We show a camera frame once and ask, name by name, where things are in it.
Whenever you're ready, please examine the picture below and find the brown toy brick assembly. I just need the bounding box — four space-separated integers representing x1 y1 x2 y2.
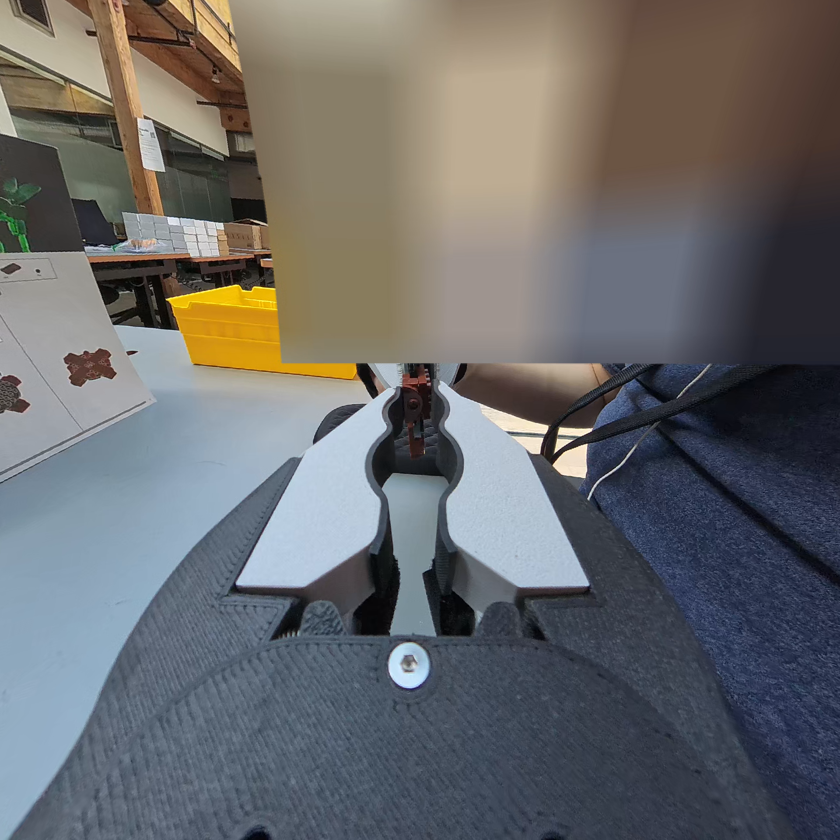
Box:
402 366 435 459

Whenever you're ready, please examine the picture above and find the person's right forearm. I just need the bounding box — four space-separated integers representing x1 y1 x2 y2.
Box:
458 364 616 429

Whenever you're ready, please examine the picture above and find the thin white cord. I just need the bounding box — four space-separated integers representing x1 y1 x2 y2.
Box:
587 364 714 501

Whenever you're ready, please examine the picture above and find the white paper notice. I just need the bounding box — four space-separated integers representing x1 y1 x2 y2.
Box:
136 117 165 173

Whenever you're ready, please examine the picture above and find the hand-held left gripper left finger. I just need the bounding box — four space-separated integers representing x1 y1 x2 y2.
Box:
235 386 403 619

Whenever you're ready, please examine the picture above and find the cardboard box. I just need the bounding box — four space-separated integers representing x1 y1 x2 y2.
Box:
223 219 270 251

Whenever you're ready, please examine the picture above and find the black strap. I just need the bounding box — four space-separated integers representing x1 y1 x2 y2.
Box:
541 364 791 462

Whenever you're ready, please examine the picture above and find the grey desk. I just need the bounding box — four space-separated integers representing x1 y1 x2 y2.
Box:
0 325 586 840

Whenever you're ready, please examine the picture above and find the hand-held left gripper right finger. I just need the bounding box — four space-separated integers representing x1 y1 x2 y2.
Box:
432 382 592 619

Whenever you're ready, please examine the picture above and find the black box with plant picture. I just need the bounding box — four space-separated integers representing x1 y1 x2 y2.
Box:
0 134 87 256

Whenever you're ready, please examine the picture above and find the stack of white boxes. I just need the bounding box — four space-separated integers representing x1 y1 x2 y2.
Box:
121 211 228 257

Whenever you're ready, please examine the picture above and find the white instruction sheet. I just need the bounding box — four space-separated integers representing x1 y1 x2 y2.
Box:
0 252 158 484

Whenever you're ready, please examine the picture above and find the yellow plastic bin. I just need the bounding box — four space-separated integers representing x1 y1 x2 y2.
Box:
166 284 359 381

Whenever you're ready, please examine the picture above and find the black office chair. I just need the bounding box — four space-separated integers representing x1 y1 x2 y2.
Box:
70 197 120 248

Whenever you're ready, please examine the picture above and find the clear plastic bag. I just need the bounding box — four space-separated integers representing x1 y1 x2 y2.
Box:
85 237 173 256

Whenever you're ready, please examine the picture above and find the wooden post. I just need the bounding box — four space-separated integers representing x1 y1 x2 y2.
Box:
87 0 165 217

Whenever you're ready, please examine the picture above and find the wooden background table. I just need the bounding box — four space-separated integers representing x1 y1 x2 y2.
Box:
85 247 274 329

